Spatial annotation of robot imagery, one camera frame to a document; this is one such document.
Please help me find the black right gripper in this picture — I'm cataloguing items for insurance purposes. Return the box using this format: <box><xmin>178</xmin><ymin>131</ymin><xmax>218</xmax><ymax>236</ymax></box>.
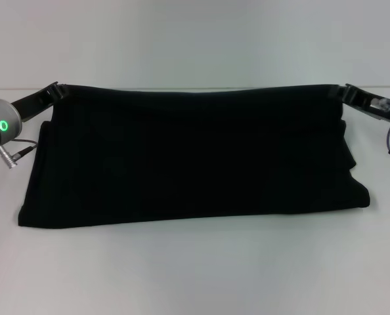
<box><xmin>328</xmin><ymin>83</ymin><xmax>390</xmax><ymax>123</ymax></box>

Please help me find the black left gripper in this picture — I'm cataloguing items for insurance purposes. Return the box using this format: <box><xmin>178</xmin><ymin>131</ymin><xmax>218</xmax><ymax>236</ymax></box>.
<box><xmin>9</xmin><ymin>81</ymin><xmax>68</xmax><ymax>124</ymax></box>

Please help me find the black FREE print shirt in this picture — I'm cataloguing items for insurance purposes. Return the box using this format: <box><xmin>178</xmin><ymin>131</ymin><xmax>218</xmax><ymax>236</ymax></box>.
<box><xmin>17</xmin><ymin>81</ymin><xmax>358</xmax><ymax>228</ymax></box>

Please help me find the left wrist cable with plug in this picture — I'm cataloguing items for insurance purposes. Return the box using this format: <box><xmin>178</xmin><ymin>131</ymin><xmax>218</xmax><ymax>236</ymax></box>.
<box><xmin>0</xmin><ymin>138</ymin><xmax>39</xmax><ymax>170</ymax></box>

